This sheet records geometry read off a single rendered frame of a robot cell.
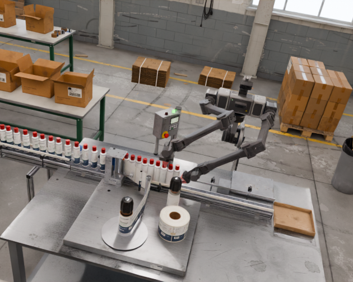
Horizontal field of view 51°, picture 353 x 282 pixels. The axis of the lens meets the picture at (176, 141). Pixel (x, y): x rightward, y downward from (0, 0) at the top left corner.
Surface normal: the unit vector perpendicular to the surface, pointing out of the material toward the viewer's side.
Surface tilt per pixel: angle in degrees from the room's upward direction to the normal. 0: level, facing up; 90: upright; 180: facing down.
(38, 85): 90
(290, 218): 0
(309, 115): 87
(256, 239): 0
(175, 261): 0
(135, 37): 90
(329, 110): 90
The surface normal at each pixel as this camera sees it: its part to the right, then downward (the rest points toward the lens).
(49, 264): 0.14, -0.84
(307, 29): -0.21, 0.49
